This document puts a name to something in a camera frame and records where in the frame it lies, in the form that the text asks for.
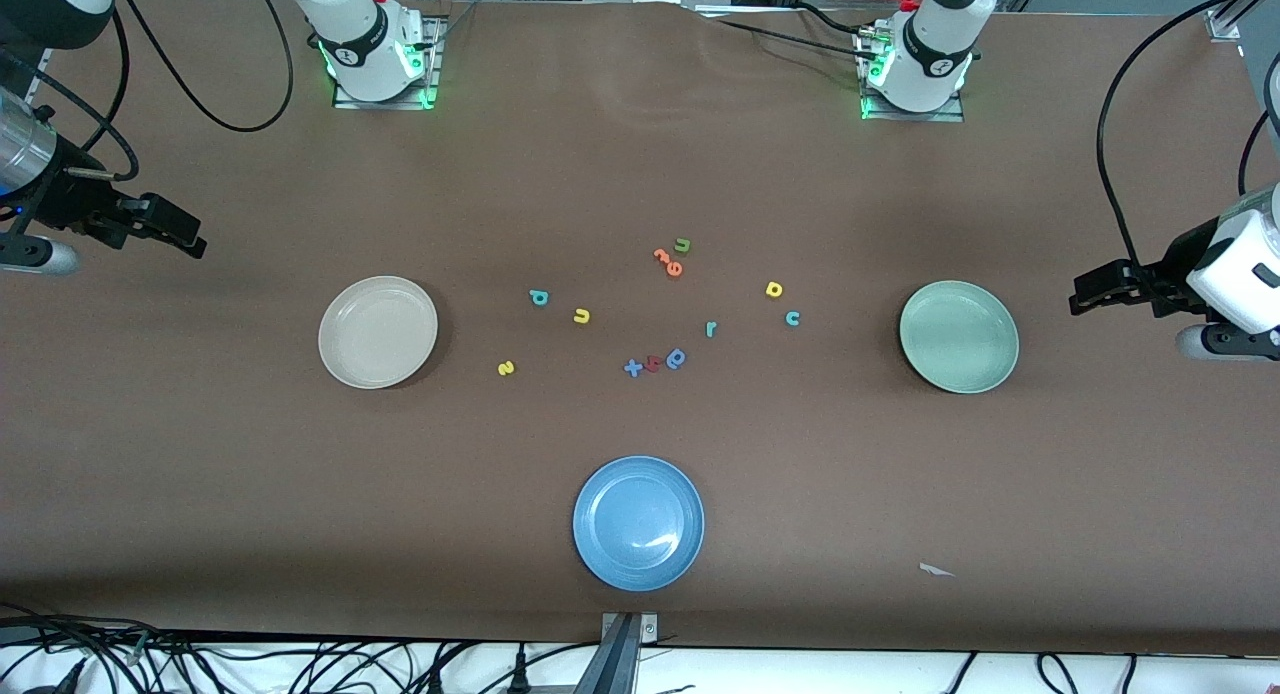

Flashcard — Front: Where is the grey metal bracket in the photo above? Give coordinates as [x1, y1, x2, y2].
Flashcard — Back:
[598, 612, 659, 694]

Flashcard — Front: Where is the brown table cover sheet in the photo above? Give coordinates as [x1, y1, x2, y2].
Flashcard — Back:
[0, 0, 1280, 657]

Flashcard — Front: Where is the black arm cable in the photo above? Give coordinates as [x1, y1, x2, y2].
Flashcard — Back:
[1096, 0, 1280, 275]
[0, 0, 296, 185]

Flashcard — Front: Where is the beige plate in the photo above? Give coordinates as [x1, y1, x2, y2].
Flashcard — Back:
[318, 275, 439, 390]

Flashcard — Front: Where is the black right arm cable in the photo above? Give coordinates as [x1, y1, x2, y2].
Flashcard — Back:
[0, 0, 296, 185]

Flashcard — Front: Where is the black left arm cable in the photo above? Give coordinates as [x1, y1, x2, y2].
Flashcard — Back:
[1096, 0, 1280, 275]

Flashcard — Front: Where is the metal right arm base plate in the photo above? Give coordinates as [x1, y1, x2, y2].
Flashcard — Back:
[332, 14, 443, 112]

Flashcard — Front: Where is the green plate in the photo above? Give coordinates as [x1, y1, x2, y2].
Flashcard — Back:
[898, 280, 1021, 395]

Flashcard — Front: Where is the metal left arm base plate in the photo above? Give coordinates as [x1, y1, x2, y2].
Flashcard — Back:
[856, 26, 966, 123]

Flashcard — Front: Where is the blue plate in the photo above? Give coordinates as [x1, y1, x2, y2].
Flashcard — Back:
[572, 455, 706, 592]

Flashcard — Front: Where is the black base cable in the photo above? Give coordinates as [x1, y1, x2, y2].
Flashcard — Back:
[795, 1, 873, 39]
[695, 14, 881, 65]

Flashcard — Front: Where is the aluminium frame rail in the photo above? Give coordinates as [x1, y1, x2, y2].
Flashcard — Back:
[1205, 0, 1280, 43]

